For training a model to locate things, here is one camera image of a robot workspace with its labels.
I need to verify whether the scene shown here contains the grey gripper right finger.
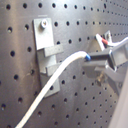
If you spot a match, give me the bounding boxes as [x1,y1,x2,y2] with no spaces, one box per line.
[90,39,128,69]

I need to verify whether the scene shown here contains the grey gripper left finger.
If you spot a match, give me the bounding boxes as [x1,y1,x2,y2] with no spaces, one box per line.
[83,61,126,95]

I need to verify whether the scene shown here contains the white cable with blue tip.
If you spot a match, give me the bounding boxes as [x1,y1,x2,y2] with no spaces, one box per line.
[14,50,93,128]

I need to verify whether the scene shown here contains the grey perforated pegboard panel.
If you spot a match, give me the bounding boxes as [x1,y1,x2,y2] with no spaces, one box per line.
[0,0,128,128]

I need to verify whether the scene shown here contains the red and white wires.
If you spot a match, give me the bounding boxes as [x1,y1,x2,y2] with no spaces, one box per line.
[94,30,115,52]

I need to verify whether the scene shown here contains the grey metal cable clip bracket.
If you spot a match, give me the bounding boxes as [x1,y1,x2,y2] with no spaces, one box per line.
[32,17,65,99]

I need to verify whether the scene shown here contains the silver bracket screw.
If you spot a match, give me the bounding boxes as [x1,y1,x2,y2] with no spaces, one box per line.
[41,20,48,29]

